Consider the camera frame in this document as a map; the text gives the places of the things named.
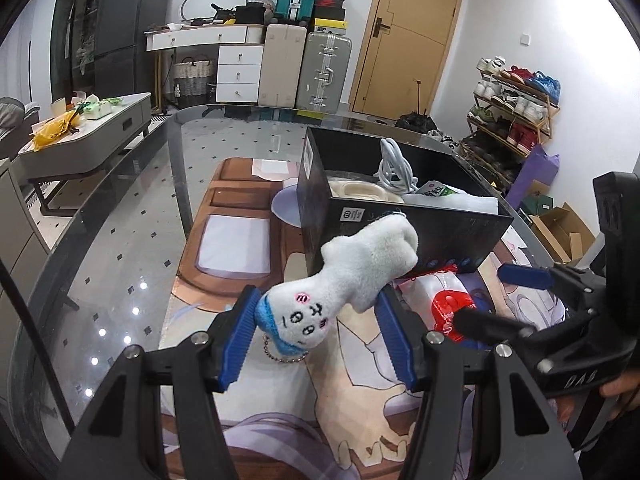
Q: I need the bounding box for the open cardboard box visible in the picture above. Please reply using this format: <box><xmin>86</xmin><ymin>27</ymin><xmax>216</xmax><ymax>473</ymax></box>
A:
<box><xmin>530</xmin><ymin>203</ymin><xmax>596</xmax><ymax>264</ymax></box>

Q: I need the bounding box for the wooden shoe rack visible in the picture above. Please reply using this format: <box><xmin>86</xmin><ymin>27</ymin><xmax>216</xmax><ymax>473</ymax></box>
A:
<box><xmin>460</xmin><ymin>56</ymin><xmax>561</xmax><ymax>194</ymax></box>

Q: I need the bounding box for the grey sofa with clothes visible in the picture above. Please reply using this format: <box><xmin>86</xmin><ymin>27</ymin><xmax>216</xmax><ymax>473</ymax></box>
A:
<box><xmin>0</xmin><ymin>96</ymin><xmax>40</xmax><ymax>159</ymax></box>

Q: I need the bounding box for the green white snack packet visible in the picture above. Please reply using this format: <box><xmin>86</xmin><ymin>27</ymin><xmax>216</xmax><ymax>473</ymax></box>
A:
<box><xmin>416</xmin><ymin>180</ymin><xmax>468</xmax><ymax>197</ymax></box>

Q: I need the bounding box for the grey coffee table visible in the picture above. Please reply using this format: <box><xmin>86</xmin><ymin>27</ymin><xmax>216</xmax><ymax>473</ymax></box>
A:
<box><xmin>16</xmin><ymin>92</ymin><xmax>151</xmax><ymax>217</ymax></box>

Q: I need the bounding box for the purple bag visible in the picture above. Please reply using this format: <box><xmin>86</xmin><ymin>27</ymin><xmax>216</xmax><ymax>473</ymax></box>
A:
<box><xmin>506</xmin><ymin>144</ymin><xmax>560</xmax><ymax>209</ymax></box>

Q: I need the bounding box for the oval mirror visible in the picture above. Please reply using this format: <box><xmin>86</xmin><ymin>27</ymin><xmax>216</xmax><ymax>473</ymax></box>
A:
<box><xmin>178</xmin><ymin>0</ymin><xmax>250</xmax><ymax>23</ymax></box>

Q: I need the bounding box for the silver suitcase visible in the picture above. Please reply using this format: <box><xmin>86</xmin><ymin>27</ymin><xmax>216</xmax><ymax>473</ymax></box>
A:
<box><xmin>296</xmin><ymin>32</ymin><xmax>352</xmax><ymax>114</ymax></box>

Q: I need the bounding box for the red white snack packet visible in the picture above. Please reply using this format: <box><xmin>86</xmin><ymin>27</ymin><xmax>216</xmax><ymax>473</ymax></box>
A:
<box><xmin>398</xmin><ymin>266</ymin><xmax>476</xmax><ymax>342</ymax></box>

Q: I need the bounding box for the white desk with drawers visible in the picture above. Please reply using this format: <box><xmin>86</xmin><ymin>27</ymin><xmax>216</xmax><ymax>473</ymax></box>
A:
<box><xmin>145</xmin><ymin>24</ymin><xmax>265</xmax><ymax>104</ymax></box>

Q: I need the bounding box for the woven laundry basket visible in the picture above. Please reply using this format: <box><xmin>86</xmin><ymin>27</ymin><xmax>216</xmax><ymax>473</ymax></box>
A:
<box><xmin>172</xmin><ymin>56</ymin><xmax>216</xmax><ymax>108</ymax></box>

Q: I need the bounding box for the white cable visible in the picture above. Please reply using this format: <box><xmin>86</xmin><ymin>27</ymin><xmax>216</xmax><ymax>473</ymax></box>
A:
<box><xmin>373</xmin><ymin>138</ymin><xmax>420</xmax><ymax>195</ymax></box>

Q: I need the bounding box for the dark glass display cabinet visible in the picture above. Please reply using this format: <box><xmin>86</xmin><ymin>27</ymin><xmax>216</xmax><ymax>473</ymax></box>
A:
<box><xmin>50</xmin><ymin>0</ymin><xmax>100</xmax><ymax>101</ymax></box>

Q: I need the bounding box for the beige suitcase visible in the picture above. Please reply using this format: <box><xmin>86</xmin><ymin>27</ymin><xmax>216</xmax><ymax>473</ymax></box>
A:
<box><xmin>258</xmin><ymin>24</ymin><xmax>307</xmax><ymax>108</ymax></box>

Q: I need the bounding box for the white foam block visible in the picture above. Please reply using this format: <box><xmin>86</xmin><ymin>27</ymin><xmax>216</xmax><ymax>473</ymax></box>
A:
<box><xmin>402</xmin><ymin>193</ymin><xmax>498</xmax><ymax>214</ymax></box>

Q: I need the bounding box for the black umbrella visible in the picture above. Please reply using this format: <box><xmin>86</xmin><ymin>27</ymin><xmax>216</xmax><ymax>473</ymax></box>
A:
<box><xmin>395</xmin><ymin>79</ymin><xmax>437</xmax><ymax>134</ymax></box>

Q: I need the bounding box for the cream rope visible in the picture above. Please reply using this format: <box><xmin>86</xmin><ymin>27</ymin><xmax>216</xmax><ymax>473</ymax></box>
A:
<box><xmin>327</xmin><ymin>179</ymin><xmax>407</xmax><ymax>205</ymax></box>

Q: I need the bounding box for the black refrigerator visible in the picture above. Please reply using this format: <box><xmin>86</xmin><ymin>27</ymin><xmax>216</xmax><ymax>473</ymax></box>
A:
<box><xmin>93</xmin><ymin>0</ymin><xmax>169</xmax><ymax>99</ymax></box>

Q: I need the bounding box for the yellow plastic bag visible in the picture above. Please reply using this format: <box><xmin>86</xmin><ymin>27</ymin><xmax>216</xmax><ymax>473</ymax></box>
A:
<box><xmin>32</xmin><ymin>110</ymin><xmax>80</xmax><ymax>152</ymax></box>

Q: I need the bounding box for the person's right hand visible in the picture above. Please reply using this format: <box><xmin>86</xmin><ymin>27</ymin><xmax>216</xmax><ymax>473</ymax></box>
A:
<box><xmin>556</xmin><ymin>370</ymin><xmax>640</xmax><ymax>422</ymax></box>

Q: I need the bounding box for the stack of shoe boxes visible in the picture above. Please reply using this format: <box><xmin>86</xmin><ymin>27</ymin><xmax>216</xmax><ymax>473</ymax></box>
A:
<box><xmin>312</xmin><ymin>0</ymin><xmax>348</xmax><ymax>36</ymax></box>

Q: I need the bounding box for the grey side cabinet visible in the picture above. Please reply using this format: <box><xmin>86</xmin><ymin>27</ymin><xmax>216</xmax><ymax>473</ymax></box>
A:
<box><xmin>0</xmin><ymin>158</ymin><xmax>49</xmax><ymax>403</ymax></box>

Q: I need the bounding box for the wooden door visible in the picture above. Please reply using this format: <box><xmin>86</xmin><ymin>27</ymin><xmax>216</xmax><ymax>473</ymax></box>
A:
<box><xmin>349</xmin><ymin>0</ymin><xmax>462</xmax><ymax>119</ymax></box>

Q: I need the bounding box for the white plush toy blue hat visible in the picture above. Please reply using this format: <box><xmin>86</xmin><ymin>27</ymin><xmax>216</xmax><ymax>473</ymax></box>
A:
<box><xmin>255</xmin><ymin>212</ymin><xmax>419</xmax><ymax>356</ymax></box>

